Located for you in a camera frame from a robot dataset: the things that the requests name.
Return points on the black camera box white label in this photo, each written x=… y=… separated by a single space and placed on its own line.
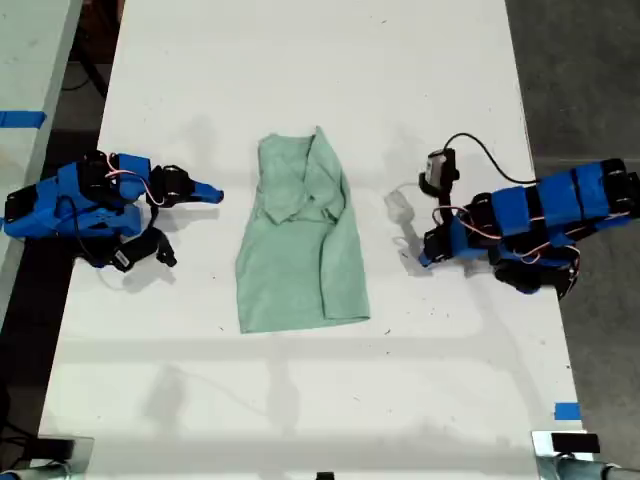
x=126 y=257

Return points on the pale green T-shirt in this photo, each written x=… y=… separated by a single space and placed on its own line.
x=295 y=280

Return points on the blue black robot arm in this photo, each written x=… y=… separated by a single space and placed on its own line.
x=60 y=205
x=575 y=195

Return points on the metal table clamp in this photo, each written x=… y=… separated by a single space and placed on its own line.
x=82 y=457
x=545 y=462

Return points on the silver black camera box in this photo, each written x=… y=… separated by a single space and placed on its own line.
x=439 y=167

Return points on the small blue tape square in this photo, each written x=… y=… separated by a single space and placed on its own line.
x=567 y=411

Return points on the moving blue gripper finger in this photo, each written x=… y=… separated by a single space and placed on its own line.
x=205 y=188
x=426 y=256

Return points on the small black box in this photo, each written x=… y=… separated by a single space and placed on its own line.
x=575 y=443
x=52 y=448

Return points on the black clip at table edge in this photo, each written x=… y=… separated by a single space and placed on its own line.
x=325 y=476

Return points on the black curved camera stalk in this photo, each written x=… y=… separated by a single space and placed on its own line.
x=161 y=247

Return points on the pale side table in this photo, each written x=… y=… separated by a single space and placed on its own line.
x=27 y=60

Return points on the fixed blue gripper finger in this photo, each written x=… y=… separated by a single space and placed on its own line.
x=428 y=263
x=205 y=198

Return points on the long blue tape strip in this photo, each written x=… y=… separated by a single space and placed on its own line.
x=20 y=119

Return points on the short black camera stalk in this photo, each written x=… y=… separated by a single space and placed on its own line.
x=446 y=207

